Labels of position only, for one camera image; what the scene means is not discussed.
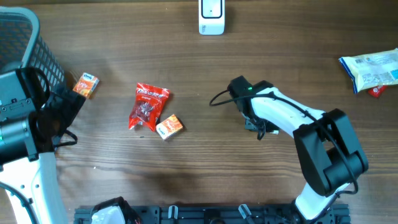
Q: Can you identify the orange tissue pack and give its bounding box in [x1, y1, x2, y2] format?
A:
[73, 73, 100, 99]
[155, 114, 183, 141]

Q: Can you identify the red snack bag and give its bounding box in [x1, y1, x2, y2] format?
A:
[128, 83, 170, 132]

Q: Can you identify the red candy bar wrapper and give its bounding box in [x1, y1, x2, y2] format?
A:
[368, 85, 387, 98]

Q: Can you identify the cream snack pouch blue seal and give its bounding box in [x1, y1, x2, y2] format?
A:
[338, 48, 397, 94]

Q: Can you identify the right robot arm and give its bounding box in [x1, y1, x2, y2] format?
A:
[226, 76, 369, 223]

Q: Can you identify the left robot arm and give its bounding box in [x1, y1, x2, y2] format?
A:
[1, 67, 86, 223]

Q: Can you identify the white barcode scanner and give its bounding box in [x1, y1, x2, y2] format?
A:
[198, 0, 225, 35]

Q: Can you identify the grey plastic shopping basket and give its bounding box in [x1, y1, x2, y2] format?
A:
[1, 6, 67, 88]

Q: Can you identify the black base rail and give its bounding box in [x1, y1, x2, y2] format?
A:
[73, 203, 351, 224]

